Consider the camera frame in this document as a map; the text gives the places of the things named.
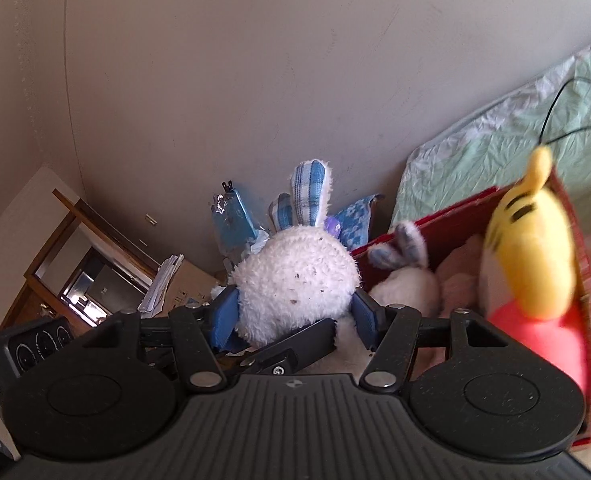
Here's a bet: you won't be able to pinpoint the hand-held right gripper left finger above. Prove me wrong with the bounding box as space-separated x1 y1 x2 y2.
83 285 241 394

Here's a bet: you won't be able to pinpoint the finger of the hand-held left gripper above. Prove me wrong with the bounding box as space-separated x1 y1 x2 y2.
240 319 337 376

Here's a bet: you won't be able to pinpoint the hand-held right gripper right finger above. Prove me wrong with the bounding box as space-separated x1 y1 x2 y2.
350 290 509 392

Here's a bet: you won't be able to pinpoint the white plush bunny plaid ears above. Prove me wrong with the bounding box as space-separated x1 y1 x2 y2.
368 220 441 318
228 159 373 376

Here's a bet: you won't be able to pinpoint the pink plush teddy bear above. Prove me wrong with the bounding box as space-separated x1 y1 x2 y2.
418 235 491 376

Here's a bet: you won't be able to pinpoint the red cardboard box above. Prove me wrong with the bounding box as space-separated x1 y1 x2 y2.
350 170 591 448

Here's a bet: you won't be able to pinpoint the yellow tiger plush toy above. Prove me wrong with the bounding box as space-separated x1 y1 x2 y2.
478 146 591 396

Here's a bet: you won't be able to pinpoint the brown cardboard box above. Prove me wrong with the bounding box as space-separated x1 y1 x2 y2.
160 259 229 311

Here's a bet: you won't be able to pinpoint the stack of white papers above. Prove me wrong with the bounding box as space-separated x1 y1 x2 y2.
138 254 185 316

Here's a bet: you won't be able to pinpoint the crumpled white plastic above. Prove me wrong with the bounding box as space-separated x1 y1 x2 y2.
246 230 271 257

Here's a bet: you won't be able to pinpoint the blue checked cloth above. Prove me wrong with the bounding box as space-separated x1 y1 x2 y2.
333 194 383 253

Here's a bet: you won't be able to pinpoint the blue foil package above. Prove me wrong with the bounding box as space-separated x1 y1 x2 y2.
210 180 259 256

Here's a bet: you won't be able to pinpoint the wooden cabinet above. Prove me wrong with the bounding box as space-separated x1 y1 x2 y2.
0 189 161 336

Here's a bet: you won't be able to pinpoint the black cable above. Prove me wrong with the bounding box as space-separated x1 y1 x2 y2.
538 77 591 148

